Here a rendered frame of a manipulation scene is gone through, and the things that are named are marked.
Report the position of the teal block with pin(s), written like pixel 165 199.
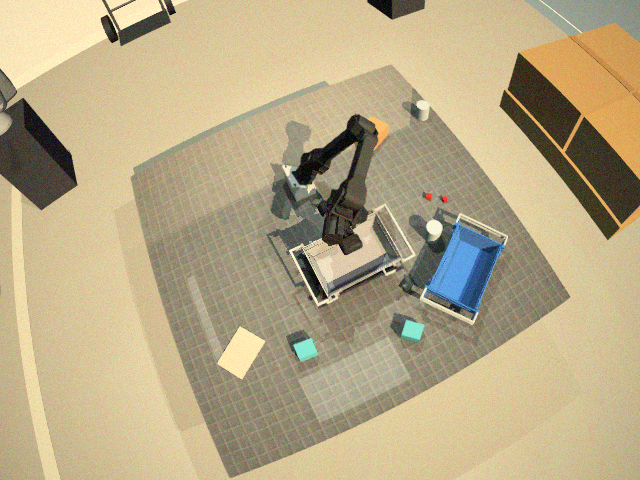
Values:
pixel 412 331
pixel 306 350

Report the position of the white cylinder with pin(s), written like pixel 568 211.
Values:
pixel 422 110
pixel 433 231

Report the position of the orange box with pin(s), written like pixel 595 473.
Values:
pixel 382 129

